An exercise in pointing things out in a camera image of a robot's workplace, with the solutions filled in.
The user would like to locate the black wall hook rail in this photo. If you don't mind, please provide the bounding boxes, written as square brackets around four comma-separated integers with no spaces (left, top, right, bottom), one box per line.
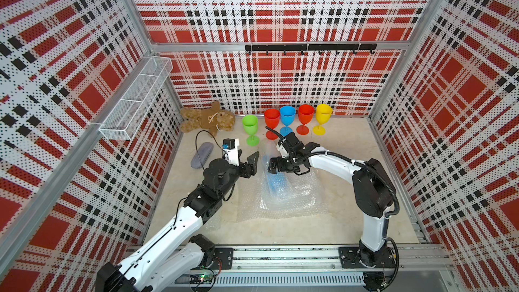
[245,43,378,54]

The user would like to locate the blue wine glass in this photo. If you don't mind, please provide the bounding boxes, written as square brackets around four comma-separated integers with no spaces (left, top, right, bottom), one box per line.
[280,105,296,137]

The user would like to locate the bright green glass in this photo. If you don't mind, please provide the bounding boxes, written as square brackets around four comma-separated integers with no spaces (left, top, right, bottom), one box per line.
[242,115,260,147]

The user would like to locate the light blue glass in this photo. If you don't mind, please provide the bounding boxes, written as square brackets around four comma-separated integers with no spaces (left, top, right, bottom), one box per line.
[260,155,320,212]

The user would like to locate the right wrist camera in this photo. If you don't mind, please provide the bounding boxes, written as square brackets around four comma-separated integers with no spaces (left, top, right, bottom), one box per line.
[277,141,289,158]

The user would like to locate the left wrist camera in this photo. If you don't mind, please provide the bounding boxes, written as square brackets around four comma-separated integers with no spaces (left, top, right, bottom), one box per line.
[222,139,240,166]

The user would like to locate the red wine glass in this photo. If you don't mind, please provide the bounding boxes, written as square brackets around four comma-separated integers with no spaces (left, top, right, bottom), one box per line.
[297,104,314,135]

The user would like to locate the wrapped pale green glass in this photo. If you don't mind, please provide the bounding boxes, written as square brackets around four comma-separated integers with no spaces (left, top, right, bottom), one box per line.
[203,210,222,231]

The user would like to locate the pink red glass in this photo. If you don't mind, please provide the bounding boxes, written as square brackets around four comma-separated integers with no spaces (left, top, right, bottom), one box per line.
[264,108,281,140]

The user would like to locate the brown teddy bear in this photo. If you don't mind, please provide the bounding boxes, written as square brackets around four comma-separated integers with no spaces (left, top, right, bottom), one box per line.
[181,101,235,136]

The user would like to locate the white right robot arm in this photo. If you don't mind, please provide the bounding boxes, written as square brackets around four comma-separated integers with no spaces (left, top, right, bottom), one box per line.
[267,128,400,268]

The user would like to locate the green circuit board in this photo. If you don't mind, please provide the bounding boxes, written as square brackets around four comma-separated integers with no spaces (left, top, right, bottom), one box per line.
[189,273,215,286]

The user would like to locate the white wire mesh shelf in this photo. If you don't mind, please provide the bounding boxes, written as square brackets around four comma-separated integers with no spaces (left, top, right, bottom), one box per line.
[99,56,172,141]

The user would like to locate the yellow glass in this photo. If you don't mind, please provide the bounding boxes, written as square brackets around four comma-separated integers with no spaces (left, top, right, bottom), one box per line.
[313,104,332,136]

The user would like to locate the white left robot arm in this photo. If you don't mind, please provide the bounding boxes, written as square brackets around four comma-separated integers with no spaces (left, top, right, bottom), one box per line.
[95,152,260,291]

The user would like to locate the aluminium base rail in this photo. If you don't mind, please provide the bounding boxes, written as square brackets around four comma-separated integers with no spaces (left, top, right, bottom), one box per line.
[209,243,453,272]

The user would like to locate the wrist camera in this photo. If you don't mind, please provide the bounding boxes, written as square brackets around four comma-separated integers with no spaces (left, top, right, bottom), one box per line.
[222,139,240,166]
[277,141,289,158]

